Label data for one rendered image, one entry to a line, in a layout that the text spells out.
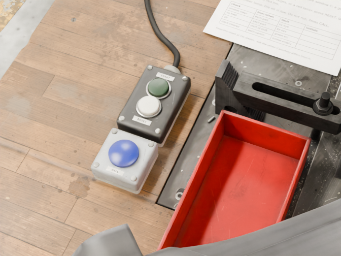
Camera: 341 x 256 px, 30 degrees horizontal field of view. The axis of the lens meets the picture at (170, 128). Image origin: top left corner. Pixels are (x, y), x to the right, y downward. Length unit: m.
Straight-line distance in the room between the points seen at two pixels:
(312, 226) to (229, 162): 0.50
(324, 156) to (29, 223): 0.40
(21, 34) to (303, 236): 1.96
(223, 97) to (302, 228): 0.52
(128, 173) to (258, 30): 0.32
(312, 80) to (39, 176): 0.41
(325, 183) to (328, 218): 0.49
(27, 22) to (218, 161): 1.52
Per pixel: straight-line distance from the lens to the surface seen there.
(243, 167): 0.85
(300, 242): 0.35
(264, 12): 1.01
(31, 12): 2.31
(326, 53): 0.97
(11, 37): 2.26
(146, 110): 0.86
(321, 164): 0.86
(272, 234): 0.34
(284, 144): 0.84
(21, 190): 0.87
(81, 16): 1.03
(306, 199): 0.84
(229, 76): 0.83
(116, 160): 0.82
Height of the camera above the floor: 1.65
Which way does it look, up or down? 58 degrees down
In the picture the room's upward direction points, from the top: 7 degrees counter-clockwise
